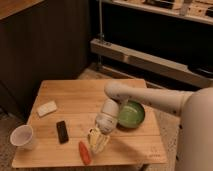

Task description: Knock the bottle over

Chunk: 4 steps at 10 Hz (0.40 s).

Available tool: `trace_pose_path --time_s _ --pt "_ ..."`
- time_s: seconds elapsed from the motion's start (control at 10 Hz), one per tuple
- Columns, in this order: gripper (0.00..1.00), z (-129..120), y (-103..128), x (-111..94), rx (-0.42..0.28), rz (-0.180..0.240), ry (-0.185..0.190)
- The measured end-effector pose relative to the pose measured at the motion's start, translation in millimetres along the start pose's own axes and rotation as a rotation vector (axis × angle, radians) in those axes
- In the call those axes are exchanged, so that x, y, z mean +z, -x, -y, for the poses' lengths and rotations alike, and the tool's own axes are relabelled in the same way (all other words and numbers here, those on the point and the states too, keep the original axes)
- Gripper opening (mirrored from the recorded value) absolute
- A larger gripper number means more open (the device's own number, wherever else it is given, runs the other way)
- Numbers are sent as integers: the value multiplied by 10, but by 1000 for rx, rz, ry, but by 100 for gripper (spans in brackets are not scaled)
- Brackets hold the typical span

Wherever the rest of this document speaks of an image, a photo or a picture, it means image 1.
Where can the black rectangular remote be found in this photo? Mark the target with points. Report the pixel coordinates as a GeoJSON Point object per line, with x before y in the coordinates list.
{"type": "Point", "coordinates": [62, 132]}

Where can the white sponge block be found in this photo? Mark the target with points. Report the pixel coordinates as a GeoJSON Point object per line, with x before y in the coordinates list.
{"type": "Point", "coordinates": [46, 108]}

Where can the dark wooden cabinet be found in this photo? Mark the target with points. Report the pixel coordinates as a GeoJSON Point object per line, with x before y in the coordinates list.
{"type": "Point", "coordinates": [49, 41]}

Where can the wooden table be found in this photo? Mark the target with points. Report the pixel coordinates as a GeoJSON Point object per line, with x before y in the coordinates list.
{"type": "Point", "coordinates": [78, 102]}

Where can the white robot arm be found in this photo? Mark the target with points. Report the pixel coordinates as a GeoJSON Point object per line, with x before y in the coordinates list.
{"type": "Point", "coordinates": [195, 138]}

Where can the green bowl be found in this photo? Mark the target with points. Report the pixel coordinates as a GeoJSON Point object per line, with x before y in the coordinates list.
{"type": "Point", "coordinates": [131, 115]}

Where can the grey metal shelf frame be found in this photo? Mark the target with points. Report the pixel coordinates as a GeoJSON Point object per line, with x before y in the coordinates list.
{"type": "Point", "coordinates": [142, 60]}

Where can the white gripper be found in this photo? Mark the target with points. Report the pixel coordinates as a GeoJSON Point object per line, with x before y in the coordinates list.
{"type": "Point", "coordinates": [106, 124]}

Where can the orange carrot-shaped bottle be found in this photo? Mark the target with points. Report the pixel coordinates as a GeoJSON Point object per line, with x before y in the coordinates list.
{"type": "Point", "coordinates": [84, 153]}

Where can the white paper cup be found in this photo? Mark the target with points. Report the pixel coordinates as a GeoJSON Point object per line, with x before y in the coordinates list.
{"type": "Point", "coordinates": [23, 137]}

